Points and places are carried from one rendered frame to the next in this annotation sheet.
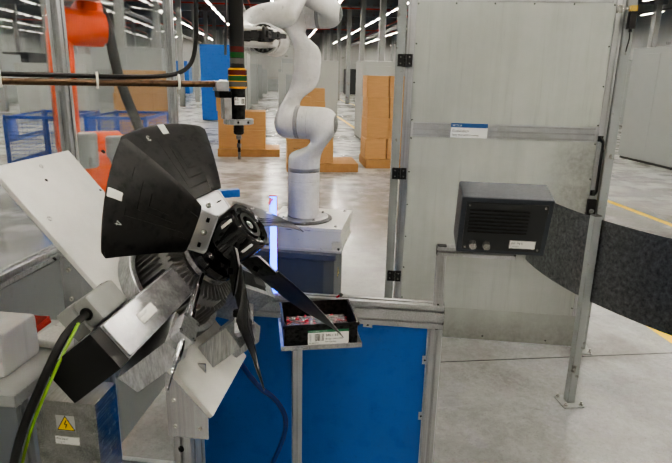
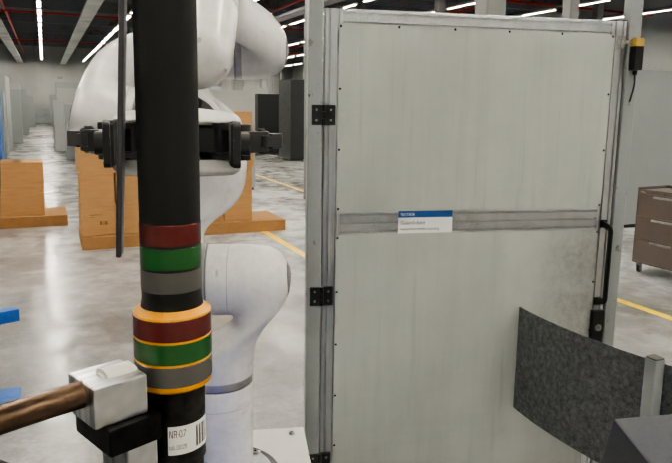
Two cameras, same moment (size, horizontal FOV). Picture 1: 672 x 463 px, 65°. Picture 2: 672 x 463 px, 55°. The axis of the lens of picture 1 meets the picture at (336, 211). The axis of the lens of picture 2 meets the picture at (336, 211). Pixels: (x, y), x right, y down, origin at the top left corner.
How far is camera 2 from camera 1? 0.94 m
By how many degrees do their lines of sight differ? 18
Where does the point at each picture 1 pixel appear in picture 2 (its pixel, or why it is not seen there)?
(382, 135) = not seen: hidden behind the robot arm
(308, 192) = (235, 431)
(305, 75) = (220, 181)
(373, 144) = not seen: hidden behind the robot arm
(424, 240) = (365, 398)
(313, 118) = (244, 275)
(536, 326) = not seen: outside the picture
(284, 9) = (205, 45)
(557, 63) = (543, 118)
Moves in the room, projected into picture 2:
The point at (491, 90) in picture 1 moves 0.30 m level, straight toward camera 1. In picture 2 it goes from (455, 159) to (476, 167)
